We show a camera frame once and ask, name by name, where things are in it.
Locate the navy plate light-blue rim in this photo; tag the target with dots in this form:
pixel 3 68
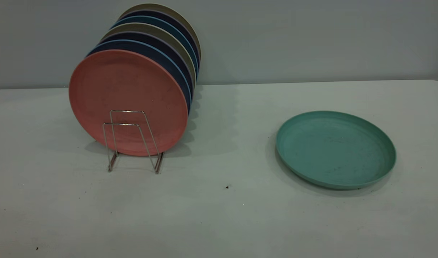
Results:
pixel 152 51

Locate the beige round plate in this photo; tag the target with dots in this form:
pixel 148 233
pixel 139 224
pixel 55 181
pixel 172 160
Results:
pixel 143 27
pixel 163 8

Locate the teal blue round plate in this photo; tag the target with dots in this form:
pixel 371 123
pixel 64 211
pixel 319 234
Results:
pixel 158 21

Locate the dark navy round plate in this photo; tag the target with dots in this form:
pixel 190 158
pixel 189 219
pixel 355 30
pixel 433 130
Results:
pixel 170 19

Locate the green round plate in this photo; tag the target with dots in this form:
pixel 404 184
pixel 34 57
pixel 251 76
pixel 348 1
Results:
pixel 333 148

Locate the dark purple plate lilac rim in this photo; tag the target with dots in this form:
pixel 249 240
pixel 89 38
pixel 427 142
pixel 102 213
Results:
pixel 149 36

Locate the pink round plate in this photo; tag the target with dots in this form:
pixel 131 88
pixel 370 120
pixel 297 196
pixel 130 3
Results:
pixel 125 89

